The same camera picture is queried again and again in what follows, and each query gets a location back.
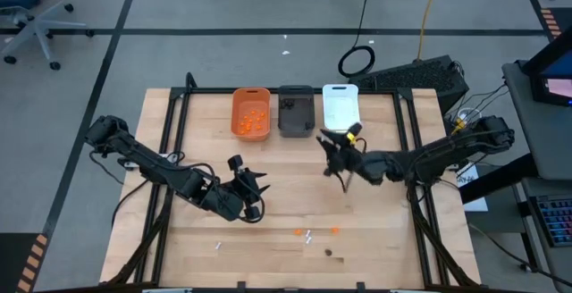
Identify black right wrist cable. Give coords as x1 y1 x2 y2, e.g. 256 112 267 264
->
334 137 368 195

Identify white plastic bin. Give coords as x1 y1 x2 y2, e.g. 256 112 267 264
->
322 83 364 136

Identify black aluminium table frame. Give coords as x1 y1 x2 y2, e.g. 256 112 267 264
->
105 71 484 293

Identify black computer monitor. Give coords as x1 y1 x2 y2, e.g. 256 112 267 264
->
521 27 572 107

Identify grey keyboard shelf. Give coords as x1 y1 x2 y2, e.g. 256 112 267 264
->
520 177 572 285

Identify white coiled cable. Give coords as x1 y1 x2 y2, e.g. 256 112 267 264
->
455 106 483 127

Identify black desk support bar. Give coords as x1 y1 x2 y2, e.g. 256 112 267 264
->
459 152 540 205

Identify grey desk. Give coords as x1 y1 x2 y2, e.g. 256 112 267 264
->
500 58 572 182

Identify grey plastic bin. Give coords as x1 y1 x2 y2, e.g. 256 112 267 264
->
277 84 316 138

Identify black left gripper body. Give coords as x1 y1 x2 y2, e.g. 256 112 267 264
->
203 172 262 222

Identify black left base cable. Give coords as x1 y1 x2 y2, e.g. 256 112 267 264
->
88 149 151 230

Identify white paper sheet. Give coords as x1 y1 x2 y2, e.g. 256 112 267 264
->
454 163 490 213

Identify yellow hanging cable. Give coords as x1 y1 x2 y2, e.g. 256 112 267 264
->
416 0 444 62

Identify orange plastic bin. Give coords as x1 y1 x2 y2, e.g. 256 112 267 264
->
230 87 273 142

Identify grey office chair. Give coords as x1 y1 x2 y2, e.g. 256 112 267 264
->
0 0 97 71

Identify black right base cables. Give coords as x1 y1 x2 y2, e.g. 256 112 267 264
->
446 82 510 129

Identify black hanging cable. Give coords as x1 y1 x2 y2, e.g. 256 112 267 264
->
337 0 376 79

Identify backlit keyboard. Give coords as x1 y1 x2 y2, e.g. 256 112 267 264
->
534 193 572 248

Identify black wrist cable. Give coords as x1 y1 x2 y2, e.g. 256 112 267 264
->
178 162 265 224
334 137 368 195

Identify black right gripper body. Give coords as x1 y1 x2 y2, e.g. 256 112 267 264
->
328 139 386 186

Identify black keyboard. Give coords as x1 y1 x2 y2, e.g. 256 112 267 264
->
348 54 470 116

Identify black orange-striped floor mat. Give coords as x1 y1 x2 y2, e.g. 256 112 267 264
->
0 232 49 293
538 6 572 44

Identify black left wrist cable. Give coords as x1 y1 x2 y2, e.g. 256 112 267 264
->
178 162 265 224

